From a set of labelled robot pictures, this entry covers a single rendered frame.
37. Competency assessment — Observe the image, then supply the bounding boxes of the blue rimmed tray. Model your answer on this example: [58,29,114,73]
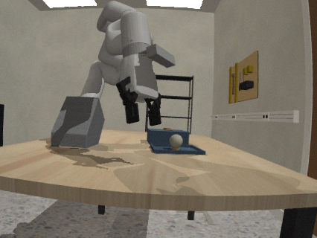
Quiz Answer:
[150,144,205,155]

